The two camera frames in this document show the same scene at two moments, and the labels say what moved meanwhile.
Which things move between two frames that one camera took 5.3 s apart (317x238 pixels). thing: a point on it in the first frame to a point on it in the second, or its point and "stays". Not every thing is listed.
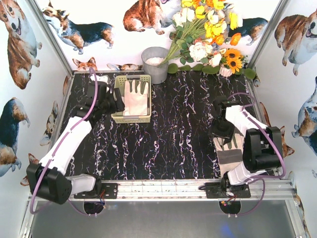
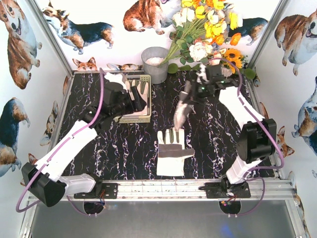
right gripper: (223, 133) to (189, 94)
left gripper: (118, 99) to (129, 99)
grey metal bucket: (151, 58) stays
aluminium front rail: (194, 190) stays
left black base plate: (108, 191) stays
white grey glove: (229, 154) to (182, 111)
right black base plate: (221, 190) stays
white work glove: (135, 97) stays
